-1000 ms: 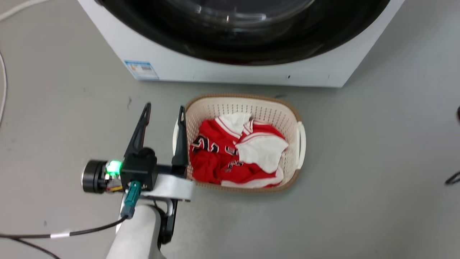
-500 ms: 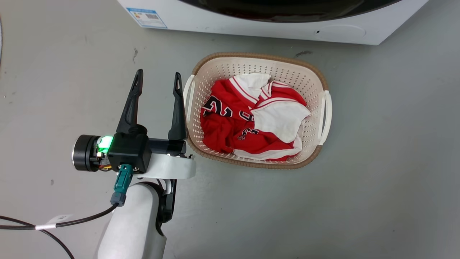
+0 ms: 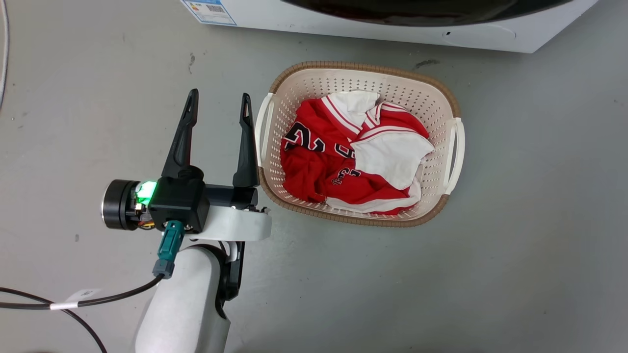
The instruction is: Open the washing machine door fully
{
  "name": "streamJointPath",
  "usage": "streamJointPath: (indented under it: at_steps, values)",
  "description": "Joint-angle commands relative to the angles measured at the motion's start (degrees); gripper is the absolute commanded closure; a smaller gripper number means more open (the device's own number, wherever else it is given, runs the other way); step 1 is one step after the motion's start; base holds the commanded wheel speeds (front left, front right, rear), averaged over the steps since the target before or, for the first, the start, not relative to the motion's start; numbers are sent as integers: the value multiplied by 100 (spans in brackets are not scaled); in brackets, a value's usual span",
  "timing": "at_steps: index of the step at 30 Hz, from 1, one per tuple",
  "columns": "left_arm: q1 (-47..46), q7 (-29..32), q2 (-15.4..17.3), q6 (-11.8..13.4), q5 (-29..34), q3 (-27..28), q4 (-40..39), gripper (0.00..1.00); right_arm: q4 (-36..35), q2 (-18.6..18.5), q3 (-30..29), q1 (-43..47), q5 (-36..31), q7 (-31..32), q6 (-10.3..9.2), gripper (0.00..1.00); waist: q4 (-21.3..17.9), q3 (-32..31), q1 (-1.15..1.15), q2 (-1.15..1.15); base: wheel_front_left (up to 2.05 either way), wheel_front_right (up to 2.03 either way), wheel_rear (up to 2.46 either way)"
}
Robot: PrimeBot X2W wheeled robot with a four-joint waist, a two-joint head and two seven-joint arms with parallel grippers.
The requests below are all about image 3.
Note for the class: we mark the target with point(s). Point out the beige perforated laundry basket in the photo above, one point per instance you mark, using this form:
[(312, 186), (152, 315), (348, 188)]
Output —
[(436, 100)]

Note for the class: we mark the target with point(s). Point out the white washing machine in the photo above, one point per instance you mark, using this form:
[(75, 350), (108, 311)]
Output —
[(373, 27)]

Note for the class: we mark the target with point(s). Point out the red and white jersey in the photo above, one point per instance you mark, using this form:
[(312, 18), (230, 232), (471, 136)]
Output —
[(314, 166)]

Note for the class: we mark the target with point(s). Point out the white filter cover flap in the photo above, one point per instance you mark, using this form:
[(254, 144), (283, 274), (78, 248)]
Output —
[(478, 33)]

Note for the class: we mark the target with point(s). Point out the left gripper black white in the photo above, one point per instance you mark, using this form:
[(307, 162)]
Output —
[(235, 223)]

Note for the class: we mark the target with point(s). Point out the dark glass washing machine door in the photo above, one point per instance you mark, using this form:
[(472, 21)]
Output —
[(422, 12)]

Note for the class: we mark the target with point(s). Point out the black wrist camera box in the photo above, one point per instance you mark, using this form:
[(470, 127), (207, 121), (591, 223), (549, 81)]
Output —
[(177, 205)]

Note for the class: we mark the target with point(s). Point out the energy label sticker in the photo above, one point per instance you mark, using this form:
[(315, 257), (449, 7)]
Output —
[(210, 11)]

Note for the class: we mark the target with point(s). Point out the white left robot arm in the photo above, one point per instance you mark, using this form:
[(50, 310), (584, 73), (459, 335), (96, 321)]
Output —
[(184, 304)]

